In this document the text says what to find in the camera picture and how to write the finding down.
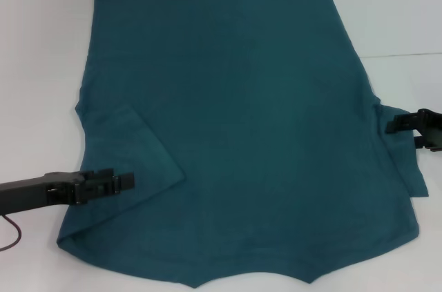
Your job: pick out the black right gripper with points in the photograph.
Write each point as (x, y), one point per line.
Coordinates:
(431, 129)

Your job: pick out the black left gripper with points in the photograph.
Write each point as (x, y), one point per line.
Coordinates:
(34, 190)

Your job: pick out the blue t-shirt with white print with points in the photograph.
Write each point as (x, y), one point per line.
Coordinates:
(221, 126)

